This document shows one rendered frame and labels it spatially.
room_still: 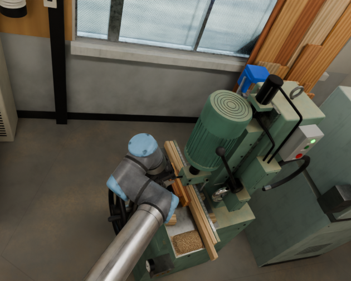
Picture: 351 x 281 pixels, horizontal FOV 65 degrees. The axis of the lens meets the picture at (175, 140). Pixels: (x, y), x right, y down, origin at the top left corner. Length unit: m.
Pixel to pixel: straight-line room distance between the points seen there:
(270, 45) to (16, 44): 1.99
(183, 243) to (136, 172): 0.52
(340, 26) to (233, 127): 2.04
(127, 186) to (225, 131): 0.39
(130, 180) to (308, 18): 2.15
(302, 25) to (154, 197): 2.14
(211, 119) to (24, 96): 2.03
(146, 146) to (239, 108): 0.37
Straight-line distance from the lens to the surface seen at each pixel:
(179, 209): 1.39
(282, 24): 2.51
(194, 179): 1.32
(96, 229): 2.26
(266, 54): 2.59
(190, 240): 1.30
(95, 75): 2.52
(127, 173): 0.88
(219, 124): 0.97
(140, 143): 0.90
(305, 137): 1.15
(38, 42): 2.38
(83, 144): 2.67
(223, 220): 1.58
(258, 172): 1.21
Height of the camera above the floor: 2.09
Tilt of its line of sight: 47 degrees down
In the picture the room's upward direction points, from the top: 23 degrees clockwise
